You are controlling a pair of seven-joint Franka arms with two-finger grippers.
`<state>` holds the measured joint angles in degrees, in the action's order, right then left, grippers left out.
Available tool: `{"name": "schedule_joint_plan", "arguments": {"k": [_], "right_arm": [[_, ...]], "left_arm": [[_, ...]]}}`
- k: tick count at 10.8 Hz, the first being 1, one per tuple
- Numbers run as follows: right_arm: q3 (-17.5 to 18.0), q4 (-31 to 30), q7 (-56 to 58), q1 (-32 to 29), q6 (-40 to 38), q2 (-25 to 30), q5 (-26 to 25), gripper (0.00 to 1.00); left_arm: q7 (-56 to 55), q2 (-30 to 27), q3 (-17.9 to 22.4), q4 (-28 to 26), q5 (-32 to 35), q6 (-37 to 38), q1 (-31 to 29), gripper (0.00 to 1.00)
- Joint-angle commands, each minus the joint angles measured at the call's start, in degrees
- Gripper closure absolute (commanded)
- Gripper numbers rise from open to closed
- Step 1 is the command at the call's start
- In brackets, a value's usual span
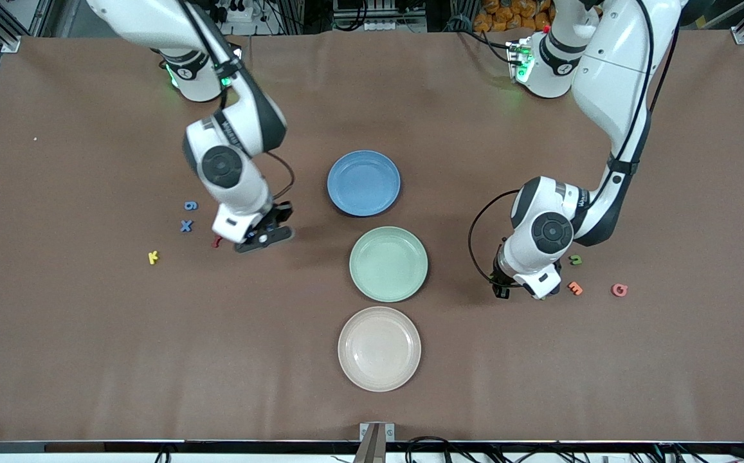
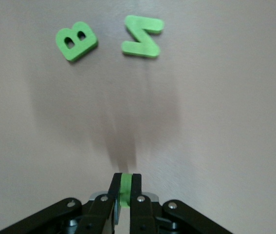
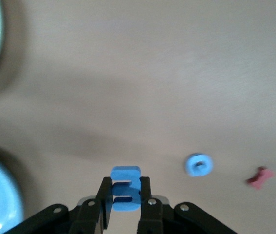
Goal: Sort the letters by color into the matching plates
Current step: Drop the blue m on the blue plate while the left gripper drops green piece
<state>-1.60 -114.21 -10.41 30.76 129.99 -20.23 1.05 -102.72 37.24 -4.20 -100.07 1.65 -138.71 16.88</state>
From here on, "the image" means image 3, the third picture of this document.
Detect brown table cover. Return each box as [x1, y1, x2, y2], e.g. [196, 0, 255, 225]
[0, 0, 276, 234]

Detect red foam letter I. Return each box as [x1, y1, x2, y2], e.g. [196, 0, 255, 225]
[246, 166, 275, 190]

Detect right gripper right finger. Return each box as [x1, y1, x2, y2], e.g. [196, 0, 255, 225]
[137, 176, 236, 234]

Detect blue foam letter C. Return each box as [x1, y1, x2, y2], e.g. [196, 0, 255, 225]
[183, 153, 215, 178]

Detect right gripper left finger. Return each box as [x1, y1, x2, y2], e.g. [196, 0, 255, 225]
[3, 177, 113, 234]

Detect blue foam letter E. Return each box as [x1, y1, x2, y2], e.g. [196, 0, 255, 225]
[110, 166, 142, 212]

